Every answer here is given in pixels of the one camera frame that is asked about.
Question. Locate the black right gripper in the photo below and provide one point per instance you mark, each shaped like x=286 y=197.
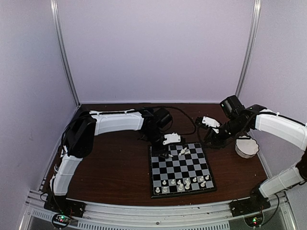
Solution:
x=214 y=139

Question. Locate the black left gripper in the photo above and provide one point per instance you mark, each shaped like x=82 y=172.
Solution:
x=157 y=151

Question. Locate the white chess king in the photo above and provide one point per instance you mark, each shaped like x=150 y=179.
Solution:
x=187 y=184

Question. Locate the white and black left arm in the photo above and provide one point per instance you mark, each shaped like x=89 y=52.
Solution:
x=78 y=139

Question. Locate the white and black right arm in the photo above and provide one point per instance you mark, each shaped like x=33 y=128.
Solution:
x=279 y=141

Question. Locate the white scalloped bowl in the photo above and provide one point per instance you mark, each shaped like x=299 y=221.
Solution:
x=246 y=147

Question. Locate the black and white chessboard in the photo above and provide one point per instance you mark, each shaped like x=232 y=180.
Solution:
x=181 y=167

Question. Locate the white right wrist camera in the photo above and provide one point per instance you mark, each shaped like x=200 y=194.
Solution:
x=208 y=122

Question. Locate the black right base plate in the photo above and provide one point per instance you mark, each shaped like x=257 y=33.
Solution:
x=246 y=206

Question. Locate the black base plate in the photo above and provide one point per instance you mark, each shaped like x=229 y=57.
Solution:
x=67 y=207
x=246 y=206

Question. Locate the aluminium front rail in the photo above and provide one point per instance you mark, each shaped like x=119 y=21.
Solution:
x=211 y=216

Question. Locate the left aluminium frame post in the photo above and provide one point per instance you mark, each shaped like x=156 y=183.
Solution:
x=63 y=53

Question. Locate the aluminium frame post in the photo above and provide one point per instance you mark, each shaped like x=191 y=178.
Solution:
x=254 y=25
x=63 y=53

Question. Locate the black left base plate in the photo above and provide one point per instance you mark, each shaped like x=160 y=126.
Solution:
x=67 y=207

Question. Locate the right aluminium frame post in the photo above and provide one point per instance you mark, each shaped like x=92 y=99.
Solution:
x=254 y=25

